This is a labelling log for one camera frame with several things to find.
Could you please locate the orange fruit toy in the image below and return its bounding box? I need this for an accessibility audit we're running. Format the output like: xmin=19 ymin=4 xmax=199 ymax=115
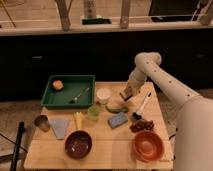
xmin=52 ymin=80 xmax=63 ymax=91

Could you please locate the white cup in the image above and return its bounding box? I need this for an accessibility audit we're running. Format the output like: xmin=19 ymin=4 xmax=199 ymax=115
xmin=96 ymin=88 xmax=111 ymax=104

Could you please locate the grey cloth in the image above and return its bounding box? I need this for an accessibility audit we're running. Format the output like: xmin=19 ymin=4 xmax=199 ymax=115
xmin=50 ymin=119 xmax=69 ymax=140

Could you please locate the blue sponge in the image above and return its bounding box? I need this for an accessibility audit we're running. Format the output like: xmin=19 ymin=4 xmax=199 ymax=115
xmin=108 ymin=112 xmax=128 ymax=129

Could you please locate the green cup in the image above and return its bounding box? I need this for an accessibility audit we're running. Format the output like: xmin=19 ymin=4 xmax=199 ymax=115
xmin=87 ymin=106 xmax=100 ymax=121

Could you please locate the green base stand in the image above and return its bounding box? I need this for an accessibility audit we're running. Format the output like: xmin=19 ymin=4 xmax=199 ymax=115
xmin=82 ymin=18 xmax=111 ymax=25

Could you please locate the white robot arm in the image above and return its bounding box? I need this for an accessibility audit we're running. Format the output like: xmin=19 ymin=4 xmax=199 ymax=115
xmin=120 ymin=52 xmax=213 ymax=171

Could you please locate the green banana toy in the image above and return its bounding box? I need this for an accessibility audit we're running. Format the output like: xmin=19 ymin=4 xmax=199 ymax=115
xmin=105 ymin=106 xmax=129 ymax=114

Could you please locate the purple bowl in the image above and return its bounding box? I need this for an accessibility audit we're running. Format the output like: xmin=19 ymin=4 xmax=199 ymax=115
xmin=65 ymin=130 xmax=92 ymax=159

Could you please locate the brown grape bunch toy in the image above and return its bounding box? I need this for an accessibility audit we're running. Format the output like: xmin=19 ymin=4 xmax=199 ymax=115
xmin=130 ymin=120 xmax=154 ymax=133

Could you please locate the orange bowl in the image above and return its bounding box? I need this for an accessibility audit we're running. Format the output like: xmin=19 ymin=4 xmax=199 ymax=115
xmin=132 ymin=130 xmax=164 ymax=162

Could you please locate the black pole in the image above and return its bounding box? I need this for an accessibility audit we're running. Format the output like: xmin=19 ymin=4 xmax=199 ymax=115
xmin=10 ymin=121 xmax=25 ymax=171

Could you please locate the green plastic tray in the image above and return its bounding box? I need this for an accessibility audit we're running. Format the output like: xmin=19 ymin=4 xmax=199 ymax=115
xmin=41 ymin=75 xmax=95 ymax=109

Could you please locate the metal cup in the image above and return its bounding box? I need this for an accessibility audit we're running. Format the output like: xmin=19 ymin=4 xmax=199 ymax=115
xmin=34 ymin=115 xmax=50 ymax=132

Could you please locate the metal spoon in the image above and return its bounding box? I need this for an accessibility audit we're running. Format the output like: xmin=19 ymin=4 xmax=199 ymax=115
xmin=70 ymin=87 xmax=90 ymax=103

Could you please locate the white handled brush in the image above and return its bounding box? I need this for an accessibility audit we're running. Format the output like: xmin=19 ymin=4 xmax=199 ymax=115
xmin=132 ymin=93 xmax=152 ymax=120

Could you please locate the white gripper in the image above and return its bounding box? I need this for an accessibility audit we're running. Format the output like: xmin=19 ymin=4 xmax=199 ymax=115
xmin=120 ymin=84 xmax=135 ymax=98

